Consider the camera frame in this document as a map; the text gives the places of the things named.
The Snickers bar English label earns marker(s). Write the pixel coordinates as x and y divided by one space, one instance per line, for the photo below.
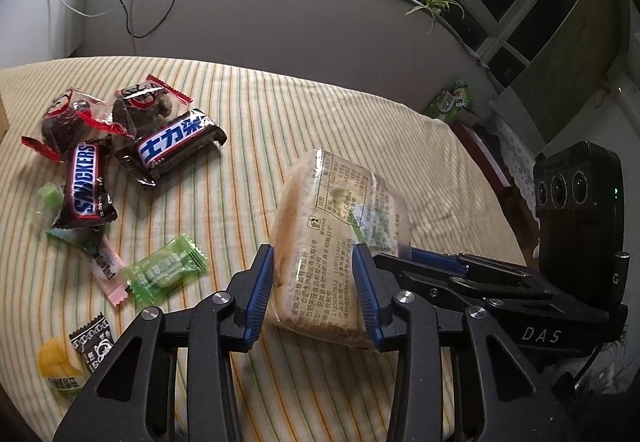
86 202

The black small candy packet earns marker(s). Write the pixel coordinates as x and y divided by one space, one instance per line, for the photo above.
93 341

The yellow jelly cup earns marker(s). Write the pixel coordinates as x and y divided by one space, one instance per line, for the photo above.
61 367

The striped bed cover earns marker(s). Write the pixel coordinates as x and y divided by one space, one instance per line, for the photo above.
225 198

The red walnut snack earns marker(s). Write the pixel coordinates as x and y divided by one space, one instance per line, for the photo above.
142 108

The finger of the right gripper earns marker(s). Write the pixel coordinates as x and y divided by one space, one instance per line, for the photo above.
445 262
500 288

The light green jelly candy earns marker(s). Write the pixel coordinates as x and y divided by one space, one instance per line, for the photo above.
49 204

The pink green candy stick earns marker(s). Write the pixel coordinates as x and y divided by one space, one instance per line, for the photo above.
106 265

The packaged bread loaf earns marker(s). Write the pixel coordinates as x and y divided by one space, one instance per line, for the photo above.
327 206

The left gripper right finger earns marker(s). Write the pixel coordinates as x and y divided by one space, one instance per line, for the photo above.
459 376

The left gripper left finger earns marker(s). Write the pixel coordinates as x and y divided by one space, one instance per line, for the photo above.
131 396

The green snack bag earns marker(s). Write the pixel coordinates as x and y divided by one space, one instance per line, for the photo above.
451 103

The Snickers bar Chinese label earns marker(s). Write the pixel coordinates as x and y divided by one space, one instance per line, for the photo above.
155 154

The red date snack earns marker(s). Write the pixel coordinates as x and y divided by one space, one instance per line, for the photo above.
76 127

